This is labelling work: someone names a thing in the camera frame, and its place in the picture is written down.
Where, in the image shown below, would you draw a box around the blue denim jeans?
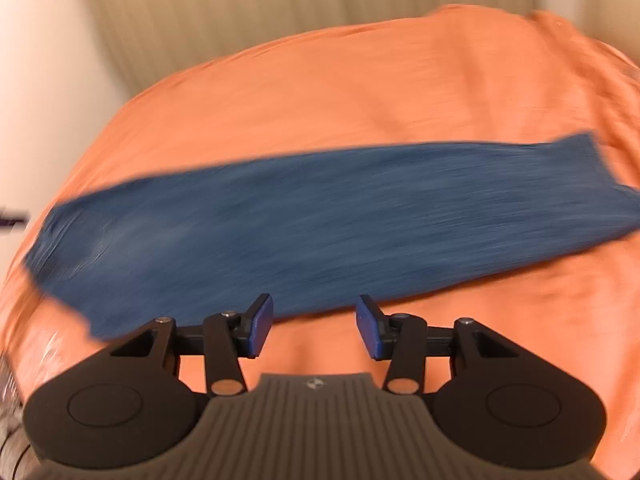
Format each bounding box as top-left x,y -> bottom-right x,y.
24,133 -> 639,339

